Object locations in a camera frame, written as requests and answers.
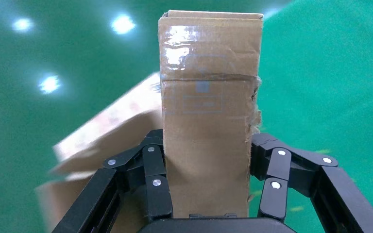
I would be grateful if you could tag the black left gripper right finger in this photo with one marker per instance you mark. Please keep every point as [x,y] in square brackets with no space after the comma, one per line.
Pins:
[275,196]

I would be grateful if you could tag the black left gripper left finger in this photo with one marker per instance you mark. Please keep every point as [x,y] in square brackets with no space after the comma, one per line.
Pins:
[154,193]

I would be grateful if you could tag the small taped cardboard box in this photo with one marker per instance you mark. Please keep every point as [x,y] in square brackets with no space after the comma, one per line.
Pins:
[205,135]

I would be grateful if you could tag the large open cardboard carton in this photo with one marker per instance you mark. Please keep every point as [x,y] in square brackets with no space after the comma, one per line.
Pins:
[115,128]

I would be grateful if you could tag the green table cloth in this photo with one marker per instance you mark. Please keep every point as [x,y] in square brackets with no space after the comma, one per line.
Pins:
[318,96]

